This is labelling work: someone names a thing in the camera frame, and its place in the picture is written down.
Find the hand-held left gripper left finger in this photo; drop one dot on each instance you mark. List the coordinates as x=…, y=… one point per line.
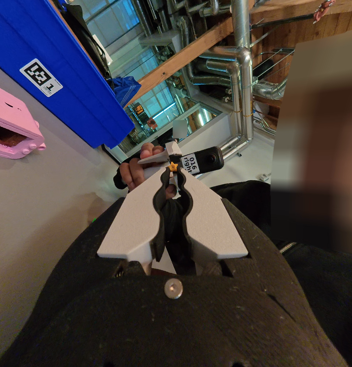
x=130, y=226

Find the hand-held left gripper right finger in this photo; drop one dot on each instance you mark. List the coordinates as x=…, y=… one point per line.
x=219, y=229

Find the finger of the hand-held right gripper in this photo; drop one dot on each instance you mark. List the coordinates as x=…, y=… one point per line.
x=173, y=149
x=157, y=159

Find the yellow star flower piece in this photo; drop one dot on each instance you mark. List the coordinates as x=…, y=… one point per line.
x=172, y=166

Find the pink brick figure pot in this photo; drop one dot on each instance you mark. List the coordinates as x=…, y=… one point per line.
x=12, y=120

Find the person's right hand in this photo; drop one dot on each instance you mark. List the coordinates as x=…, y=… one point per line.
x=133, y=172

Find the blue cloth bag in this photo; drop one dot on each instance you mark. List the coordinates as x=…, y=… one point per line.
x=125, y=90

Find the wooden ceiling beam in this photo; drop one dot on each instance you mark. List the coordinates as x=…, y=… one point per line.
x=179, y=57

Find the black jacket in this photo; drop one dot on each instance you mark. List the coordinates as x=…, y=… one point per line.
x=322, y=286

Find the blue storage bin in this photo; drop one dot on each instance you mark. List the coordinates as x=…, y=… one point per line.
x=64, y=71

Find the black bag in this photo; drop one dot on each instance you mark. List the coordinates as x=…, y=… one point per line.
x=87, y=37

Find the white wall outlet box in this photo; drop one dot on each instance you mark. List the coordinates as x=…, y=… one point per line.
x=265, y=176

